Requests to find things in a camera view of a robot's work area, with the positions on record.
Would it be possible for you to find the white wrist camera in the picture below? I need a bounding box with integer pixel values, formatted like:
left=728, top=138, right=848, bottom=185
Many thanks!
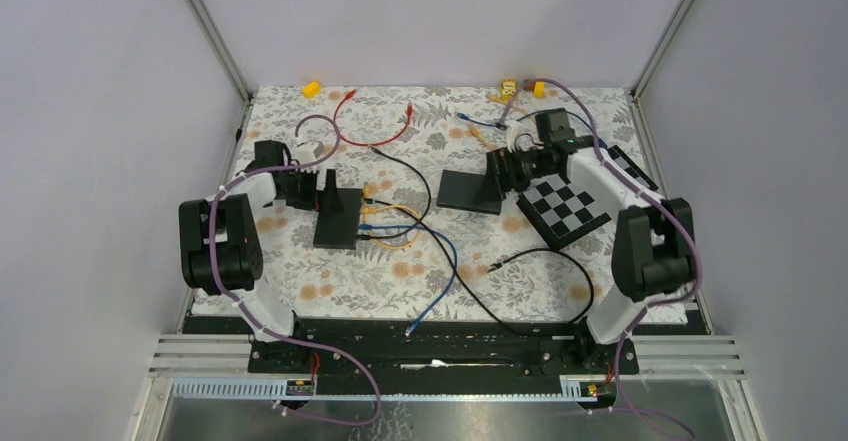
left=291, top=141, right=325, bottom=171
left=495, top=121, right=530, bottom=153

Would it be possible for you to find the black network switch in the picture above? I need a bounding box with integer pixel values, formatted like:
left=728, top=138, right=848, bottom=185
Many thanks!
left=436, top=170, right=503, bottom=215
left=313, top=188, right=363, bottom=250

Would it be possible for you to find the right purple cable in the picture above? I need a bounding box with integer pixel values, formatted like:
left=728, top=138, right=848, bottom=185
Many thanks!
left=496, top=78, right=704, bottom=439

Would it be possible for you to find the yellow toy brick with face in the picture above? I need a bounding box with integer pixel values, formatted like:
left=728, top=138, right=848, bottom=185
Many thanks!
left=499, top=79, right=519, bottom=102

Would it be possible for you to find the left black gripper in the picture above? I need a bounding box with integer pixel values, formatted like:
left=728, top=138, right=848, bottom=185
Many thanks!
left=278, top=163, right=342, bottom=212

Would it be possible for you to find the yellow brown toy block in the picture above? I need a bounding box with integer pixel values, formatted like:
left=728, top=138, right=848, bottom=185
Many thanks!
left=522, top=79, right=547, bottom=99

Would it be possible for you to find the floral patterned table mat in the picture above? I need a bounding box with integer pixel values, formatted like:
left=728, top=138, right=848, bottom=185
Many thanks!
left=190, top=85, right=690, bottom=325

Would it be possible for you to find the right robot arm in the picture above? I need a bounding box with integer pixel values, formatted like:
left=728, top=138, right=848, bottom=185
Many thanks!
left=476, top=109, right=702, bottom=373

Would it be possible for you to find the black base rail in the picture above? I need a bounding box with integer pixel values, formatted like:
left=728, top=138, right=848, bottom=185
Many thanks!
left=181, top=315, right=704, bottom=397

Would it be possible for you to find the orange ethernet cable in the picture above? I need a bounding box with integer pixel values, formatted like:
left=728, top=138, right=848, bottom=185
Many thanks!
left=360, top=183, right=425, bottom=250

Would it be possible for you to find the yellow ethernet cable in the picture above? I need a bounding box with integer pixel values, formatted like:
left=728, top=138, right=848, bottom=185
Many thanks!
left=468, top=93, right=525, bottom=151

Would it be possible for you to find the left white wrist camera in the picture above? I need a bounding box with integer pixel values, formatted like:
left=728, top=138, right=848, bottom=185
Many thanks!
left=291, top=141, right=325, bottom=171

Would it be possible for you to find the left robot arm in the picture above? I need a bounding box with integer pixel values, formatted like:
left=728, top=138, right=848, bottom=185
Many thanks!
left=178, top=140, right=363, bottom=372

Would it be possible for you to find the red ethernet cable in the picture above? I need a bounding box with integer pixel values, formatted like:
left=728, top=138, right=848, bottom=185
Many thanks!
left=332, top=89, right=415, bottom=148

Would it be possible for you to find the black white checkerboard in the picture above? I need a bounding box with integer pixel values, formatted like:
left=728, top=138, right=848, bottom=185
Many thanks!
left=515, top=145, right=660, bottom=252

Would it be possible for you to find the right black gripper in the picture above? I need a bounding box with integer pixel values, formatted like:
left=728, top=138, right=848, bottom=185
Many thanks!
left=472, top=145, right=555, bottom=205

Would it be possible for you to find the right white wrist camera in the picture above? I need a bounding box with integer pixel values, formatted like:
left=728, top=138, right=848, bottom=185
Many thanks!
left=495, top=121, right=530, bottom=153

